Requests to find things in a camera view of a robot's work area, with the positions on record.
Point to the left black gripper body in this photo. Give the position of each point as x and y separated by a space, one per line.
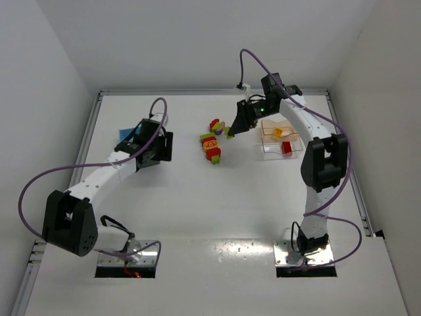
166 146

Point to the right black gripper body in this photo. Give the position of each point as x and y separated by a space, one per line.
244 115

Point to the lime green lego brick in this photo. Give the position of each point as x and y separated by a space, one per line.
227 133

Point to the yellow lego brick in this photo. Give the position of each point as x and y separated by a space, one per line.
278 132

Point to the red lego brick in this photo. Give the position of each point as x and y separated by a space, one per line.
287 148

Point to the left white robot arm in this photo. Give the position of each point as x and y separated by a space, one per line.
72 221

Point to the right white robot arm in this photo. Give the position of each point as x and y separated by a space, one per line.
324 163

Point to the orange translucent bin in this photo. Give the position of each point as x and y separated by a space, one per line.
268 126

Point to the clear plastic bin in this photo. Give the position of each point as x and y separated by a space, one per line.
273 151

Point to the green red orange lego stack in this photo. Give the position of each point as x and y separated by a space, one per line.
211 147

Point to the blue plastic bin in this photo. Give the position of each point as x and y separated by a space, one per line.
127 133

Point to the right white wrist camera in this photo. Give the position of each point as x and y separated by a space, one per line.
242 87

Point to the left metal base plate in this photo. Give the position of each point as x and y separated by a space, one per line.
140 254

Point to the metal base plate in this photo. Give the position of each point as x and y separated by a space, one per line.
286 257
140 254

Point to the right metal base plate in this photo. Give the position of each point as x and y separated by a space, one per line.
286 257

